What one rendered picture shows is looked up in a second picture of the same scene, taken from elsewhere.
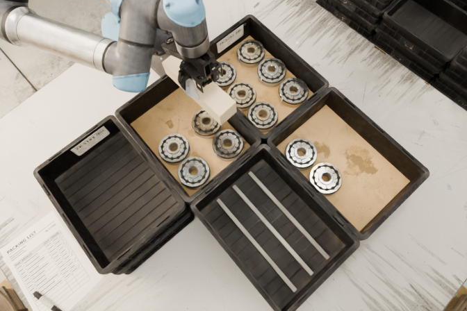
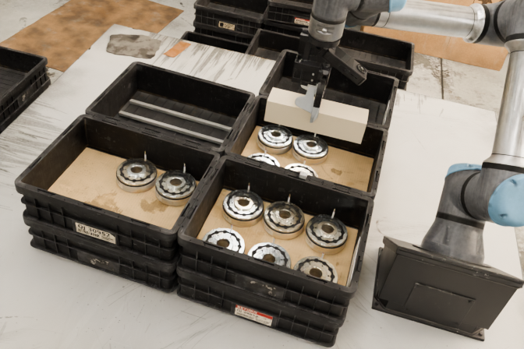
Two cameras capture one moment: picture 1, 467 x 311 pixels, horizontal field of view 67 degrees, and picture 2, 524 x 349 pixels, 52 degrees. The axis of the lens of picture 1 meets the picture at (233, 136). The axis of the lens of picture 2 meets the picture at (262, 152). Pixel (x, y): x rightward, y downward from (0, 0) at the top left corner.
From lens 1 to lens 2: 143 cm
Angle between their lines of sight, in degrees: 67
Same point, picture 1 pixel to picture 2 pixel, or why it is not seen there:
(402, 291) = (16, 163)
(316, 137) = (164, 216)
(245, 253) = (186, 110)
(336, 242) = not seen: hidden behind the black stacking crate
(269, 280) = (155, 102)
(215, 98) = (288, 97)
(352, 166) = (107, 202)
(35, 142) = (447, 151)
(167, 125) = (338, 170)
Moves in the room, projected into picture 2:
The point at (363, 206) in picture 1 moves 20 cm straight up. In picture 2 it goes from (83, 171) to (75, 110)
